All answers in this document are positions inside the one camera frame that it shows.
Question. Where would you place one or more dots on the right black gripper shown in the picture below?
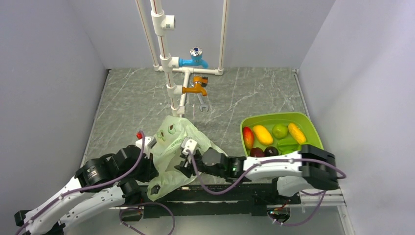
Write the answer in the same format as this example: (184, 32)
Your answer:
(189, 170)

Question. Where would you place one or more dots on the light green plastic bag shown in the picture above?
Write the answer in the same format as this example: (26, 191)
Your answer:
(166, 155)

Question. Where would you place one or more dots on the red orange fake mango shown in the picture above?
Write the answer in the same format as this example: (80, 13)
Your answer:
(248, 137)

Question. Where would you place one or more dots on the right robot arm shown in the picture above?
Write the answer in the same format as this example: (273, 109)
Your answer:
(307, 168)

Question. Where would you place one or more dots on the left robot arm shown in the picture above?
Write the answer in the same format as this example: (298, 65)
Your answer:
(101, 183)

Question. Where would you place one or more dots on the dark red fake fruit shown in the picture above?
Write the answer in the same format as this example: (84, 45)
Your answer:
(257, 152)

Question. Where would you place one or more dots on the yellow fake mango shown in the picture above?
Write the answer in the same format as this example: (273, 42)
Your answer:
(263, 135)

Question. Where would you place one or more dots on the green fake lime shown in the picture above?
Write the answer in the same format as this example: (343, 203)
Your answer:
(280, 131)

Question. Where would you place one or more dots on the green fake pepper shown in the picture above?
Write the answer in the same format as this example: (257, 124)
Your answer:
(286, 146)

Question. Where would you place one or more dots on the yellow fake corn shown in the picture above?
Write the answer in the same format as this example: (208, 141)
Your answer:
(296, 133)

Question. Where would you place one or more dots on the silver wrench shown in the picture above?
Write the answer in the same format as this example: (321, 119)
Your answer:
(203, 106)

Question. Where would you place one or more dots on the dark purple round fruit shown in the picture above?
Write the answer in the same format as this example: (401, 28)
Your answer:
(271, 151)

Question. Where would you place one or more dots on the green plastic basin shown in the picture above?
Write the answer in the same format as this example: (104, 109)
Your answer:
(302, 121)

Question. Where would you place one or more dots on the orange faucet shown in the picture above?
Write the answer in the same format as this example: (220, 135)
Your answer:
(199, 86)

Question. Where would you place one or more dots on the blue faucet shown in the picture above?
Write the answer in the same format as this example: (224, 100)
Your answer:
(196, 59)

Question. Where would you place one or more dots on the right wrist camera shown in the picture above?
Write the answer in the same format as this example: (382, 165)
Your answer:
(188, 146)

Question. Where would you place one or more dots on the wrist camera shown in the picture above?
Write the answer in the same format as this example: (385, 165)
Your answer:
(145, 143)
(188, 146)

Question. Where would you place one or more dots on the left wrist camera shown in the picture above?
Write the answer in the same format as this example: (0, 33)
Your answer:
(145, 143)

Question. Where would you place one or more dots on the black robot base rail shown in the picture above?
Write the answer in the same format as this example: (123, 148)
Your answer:
(252, 199)

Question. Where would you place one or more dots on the white PVC pipe frame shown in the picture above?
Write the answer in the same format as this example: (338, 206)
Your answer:
(176, 77)

